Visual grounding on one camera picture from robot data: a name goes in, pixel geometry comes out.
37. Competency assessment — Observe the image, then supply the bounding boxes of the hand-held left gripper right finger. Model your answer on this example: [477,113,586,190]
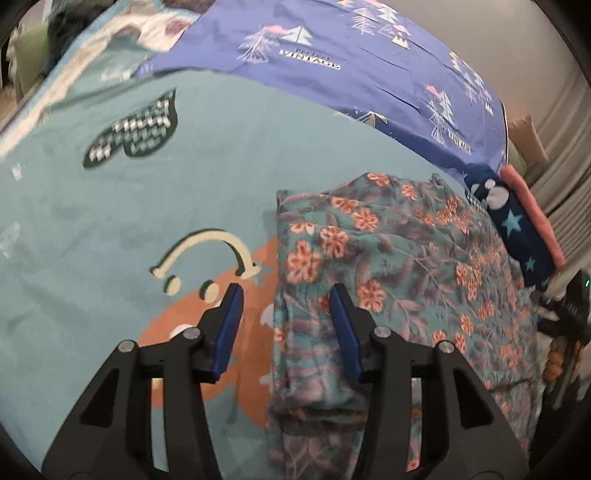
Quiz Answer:
[329,283,529,478]

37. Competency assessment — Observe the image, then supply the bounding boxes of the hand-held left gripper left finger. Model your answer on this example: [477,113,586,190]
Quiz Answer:
[41,283,244,480]

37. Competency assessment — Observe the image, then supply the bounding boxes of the floral teal garment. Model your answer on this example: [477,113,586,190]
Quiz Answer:
[265,172,550,480]

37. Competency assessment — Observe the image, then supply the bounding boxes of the person's right hand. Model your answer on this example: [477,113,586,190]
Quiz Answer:
[544,339,565,384]

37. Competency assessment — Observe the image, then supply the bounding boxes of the folded navy star garment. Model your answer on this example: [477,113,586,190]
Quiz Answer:
[464,164,555,289]

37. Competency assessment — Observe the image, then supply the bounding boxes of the folded pink garment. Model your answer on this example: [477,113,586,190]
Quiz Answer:
[501,165,566,268]

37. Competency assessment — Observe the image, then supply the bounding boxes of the teal printed blanket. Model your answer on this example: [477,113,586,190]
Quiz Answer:
[0,9,462,472]

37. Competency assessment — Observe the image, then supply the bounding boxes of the grey pleated curtain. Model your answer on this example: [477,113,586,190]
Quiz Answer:
[526,83,591,222]

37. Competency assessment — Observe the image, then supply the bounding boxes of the beige pillow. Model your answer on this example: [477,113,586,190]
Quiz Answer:
[508,115,550,162]

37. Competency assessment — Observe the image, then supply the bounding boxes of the purple tree print sheet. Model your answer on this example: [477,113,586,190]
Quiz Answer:
[134,0,509,185]

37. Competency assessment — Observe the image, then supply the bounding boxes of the white patterned quilt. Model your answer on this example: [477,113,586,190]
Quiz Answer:
[0,0,204,158]

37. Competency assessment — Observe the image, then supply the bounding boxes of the green cushion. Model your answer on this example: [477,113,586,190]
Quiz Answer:
[9,23,52,88]

